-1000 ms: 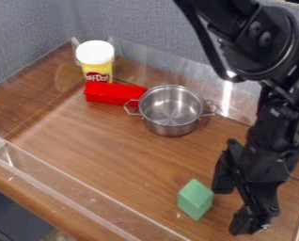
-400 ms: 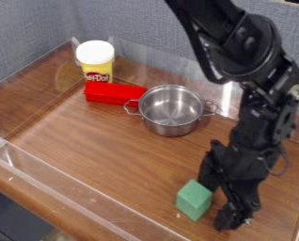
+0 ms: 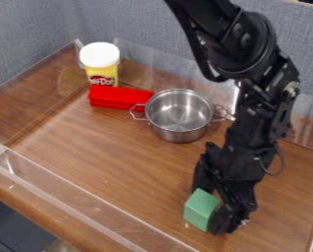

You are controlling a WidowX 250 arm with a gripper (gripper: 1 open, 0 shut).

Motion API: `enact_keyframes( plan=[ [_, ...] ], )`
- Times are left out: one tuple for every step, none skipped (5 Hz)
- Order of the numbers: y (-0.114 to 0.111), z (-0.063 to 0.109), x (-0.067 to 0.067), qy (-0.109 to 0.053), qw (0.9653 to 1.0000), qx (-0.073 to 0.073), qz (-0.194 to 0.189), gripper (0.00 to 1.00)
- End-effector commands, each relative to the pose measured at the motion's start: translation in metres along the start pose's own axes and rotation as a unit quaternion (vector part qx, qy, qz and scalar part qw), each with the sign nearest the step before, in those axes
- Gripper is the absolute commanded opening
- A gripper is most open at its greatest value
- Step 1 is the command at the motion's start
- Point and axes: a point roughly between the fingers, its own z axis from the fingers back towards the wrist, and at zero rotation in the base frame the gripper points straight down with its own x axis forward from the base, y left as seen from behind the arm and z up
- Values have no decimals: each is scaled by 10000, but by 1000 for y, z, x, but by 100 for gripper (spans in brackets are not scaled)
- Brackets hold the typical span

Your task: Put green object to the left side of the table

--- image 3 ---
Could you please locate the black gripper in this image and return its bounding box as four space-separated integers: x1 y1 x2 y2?
193 142 276 235

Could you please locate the green foam block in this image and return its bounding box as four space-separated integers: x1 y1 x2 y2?
184 188 220 232

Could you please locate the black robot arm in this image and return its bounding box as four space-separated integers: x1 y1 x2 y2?
165 0 300 234

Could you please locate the small steel pot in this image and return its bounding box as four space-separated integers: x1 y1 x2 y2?
129 89 231 144

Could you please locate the red rectangular block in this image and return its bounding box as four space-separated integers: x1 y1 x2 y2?
89 85 154 110

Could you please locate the clear acrylic barrier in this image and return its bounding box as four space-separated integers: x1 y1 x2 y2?
0 44 313 252

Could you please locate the yellow Play-Doh can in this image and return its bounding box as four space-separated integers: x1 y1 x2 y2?
80 42 120 87

